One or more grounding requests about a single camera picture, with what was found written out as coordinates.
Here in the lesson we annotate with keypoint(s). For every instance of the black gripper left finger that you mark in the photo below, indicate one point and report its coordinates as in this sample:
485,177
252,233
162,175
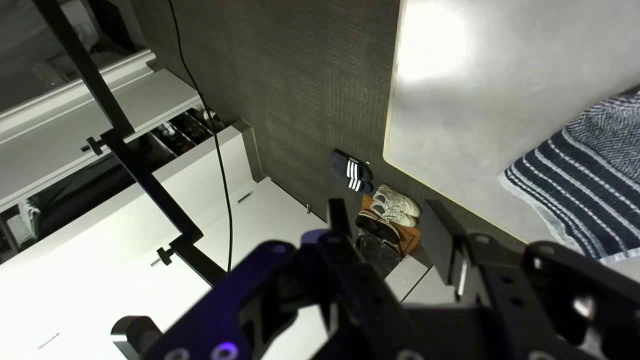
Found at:
320,301

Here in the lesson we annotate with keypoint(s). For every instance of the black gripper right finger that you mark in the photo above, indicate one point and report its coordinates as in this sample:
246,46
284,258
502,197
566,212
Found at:
546,301

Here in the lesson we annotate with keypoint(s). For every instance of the blue white striped towel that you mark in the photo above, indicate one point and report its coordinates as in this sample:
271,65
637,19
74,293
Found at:
586,180

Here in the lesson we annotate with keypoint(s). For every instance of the dark shoe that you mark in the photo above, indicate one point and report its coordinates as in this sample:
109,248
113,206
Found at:
376,226

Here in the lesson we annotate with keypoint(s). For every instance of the orange shoe tray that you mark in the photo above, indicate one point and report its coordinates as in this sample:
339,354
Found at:
411,241

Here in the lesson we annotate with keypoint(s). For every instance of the white sneaker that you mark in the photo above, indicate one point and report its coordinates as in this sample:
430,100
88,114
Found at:
395,204

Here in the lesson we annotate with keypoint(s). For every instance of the blue white striped sandal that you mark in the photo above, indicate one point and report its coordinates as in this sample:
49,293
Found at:
352,170

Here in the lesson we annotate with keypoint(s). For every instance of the grey textured rug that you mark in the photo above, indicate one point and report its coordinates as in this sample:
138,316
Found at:
300,87

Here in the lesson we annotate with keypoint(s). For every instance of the white long ledge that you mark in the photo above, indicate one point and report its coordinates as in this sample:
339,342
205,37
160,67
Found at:
81,112

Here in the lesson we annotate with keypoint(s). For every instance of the black camera stand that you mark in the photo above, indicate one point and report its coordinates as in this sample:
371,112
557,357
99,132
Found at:
121,127

